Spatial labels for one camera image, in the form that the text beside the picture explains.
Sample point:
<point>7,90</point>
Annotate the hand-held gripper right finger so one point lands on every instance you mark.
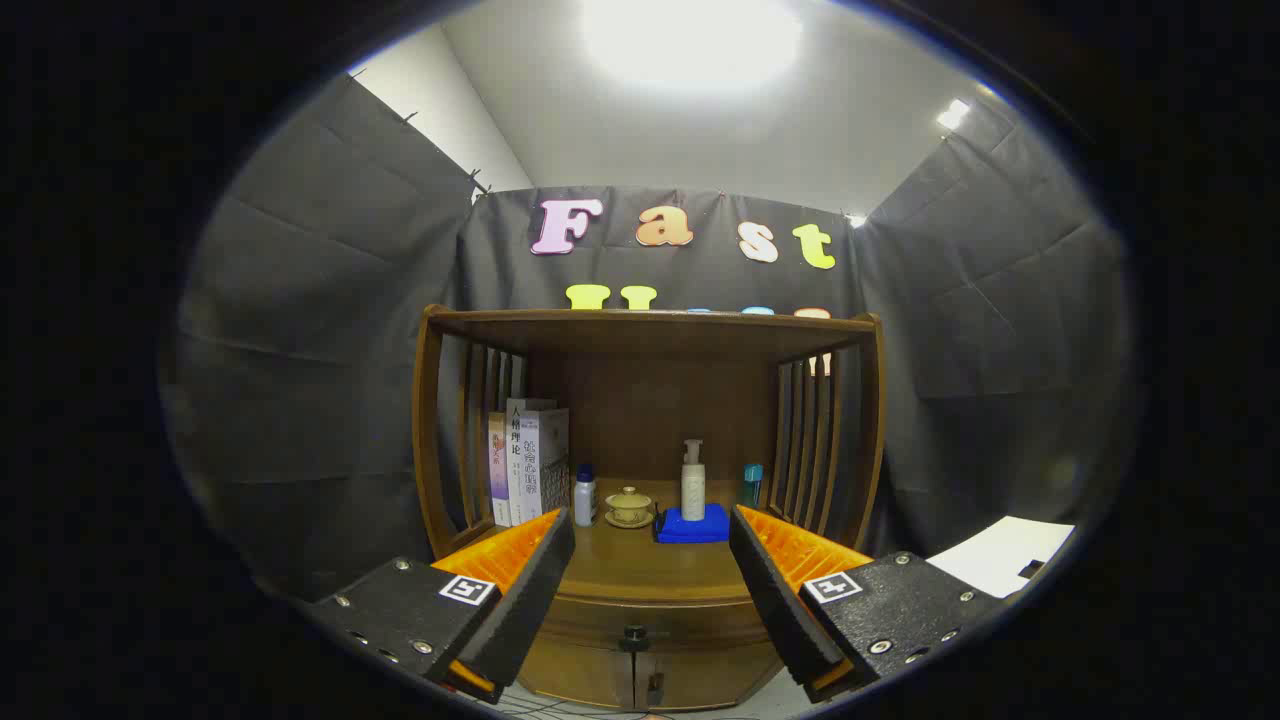
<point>775,600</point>

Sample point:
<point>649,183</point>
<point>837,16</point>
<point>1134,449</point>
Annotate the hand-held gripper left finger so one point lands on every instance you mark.
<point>530,600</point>

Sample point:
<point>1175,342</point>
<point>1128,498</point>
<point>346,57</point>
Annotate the brown wooden drawer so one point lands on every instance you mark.
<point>690,620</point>

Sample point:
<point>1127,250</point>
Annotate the black drawer knob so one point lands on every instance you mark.
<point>634,633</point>

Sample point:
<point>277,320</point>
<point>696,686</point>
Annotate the wooden countertop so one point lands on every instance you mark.
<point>640,565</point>

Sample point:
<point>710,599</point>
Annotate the brown wooden cabinet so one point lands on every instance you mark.
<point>650,400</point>

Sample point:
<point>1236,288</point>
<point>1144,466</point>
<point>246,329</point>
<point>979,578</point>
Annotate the blue folded cloth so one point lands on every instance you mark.
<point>700,530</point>

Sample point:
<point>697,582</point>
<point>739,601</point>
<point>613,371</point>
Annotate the white bottle blue cap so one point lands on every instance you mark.
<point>585,500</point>

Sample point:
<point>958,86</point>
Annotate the clear bottle teal cap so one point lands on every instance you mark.
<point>751,485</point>

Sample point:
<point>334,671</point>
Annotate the pink purple book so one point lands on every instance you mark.
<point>498,470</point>

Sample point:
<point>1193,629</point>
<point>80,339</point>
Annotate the white pump bottle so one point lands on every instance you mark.
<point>693,490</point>

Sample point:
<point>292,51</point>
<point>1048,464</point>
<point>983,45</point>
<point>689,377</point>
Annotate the yellow lidded tea cup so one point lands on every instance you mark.
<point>629,503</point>

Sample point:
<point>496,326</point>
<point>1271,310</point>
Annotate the tall white book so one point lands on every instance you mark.
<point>513,440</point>

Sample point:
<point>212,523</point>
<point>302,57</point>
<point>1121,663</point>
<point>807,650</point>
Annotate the white grey machine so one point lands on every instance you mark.
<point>1000,555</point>

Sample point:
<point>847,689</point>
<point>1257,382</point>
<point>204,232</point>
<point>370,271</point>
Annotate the small ceiling light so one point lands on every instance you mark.
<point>953,113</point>

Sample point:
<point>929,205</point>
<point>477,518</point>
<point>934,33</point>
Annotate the large ceiling light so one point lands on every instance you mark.
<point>690,40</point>

